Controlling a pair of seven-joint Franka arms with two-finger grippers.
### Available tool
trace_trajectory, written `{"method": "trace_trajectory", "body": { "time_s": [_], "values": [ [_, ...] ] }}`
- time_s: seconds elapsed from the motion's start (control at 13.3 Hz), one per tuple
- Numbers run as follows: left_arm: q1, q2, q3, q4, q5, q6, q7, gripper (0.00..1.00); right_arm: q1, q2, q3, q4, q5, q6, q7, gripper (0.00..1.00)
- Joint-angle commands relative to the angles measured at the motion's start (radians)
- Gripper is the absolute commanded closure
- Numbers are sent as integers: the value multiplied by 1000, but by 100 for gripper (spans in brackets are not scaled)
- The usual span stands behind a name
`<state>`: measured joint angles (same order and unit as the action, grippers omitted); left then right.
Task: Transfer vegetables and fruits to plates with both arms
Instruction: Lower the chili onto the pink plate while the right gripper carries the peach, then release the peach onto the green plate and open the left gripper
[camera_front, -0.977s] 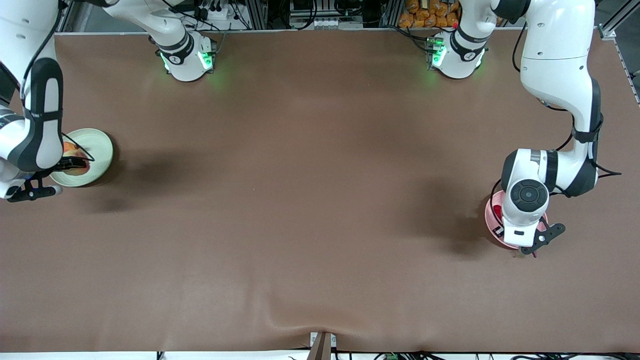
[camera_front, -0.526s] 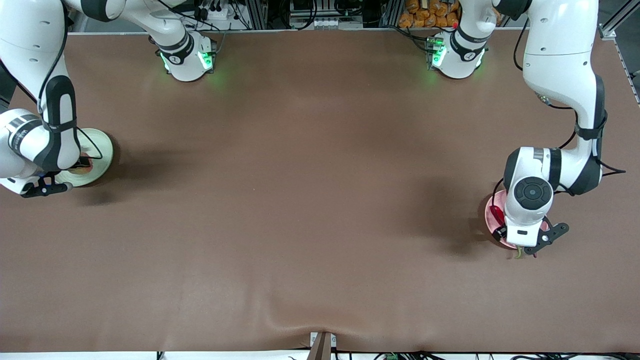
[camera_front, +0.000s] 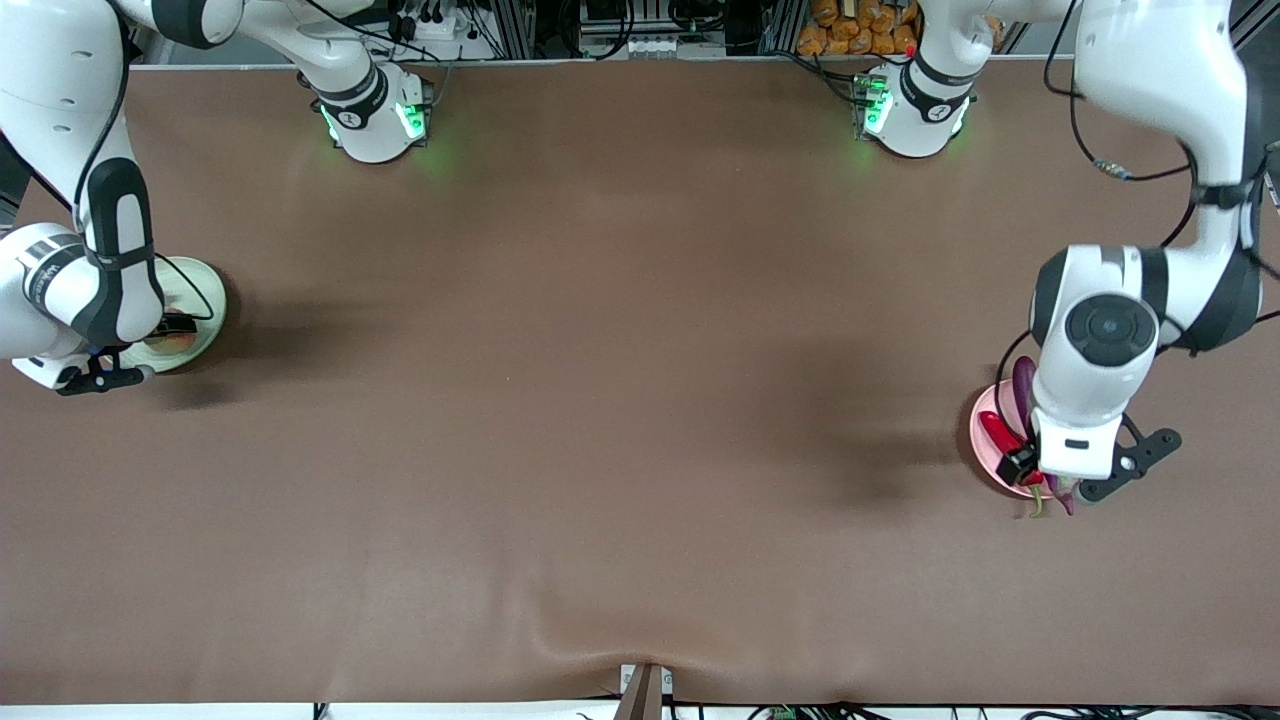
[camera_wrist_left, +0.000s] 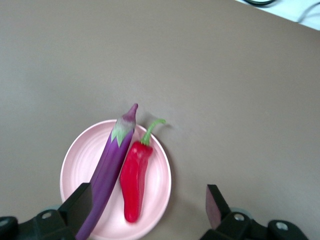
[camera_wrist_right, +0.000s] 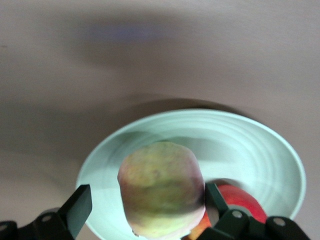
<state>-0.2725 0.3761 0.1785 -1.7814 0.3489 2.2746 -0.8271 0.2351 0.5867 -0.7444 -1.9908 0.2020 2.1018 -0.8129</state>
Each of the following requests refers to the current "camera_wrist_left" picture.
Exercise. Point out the brown table cover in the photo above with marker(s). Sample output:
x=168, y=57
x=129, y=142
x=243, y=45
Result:
x=75, y=62

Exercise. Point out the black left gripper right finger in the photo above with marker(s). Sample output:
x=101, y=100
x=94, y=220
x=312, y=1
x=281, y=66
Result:
x=225, y=218

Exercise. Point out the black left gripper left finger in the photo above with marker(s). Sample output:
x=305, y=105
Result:
x=72, y=210

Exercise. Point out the pale pink round plate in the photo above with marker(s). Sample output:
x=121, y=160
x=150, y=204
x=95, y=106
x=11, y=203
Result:
x=82, y=155

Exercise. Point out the red chili pepper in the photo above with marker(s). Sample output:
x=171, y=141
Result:
x=135, y=180

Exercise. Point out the long purple eggplant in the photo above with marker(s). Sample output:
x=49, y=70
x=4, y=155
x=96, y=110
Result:
x=112, y=160

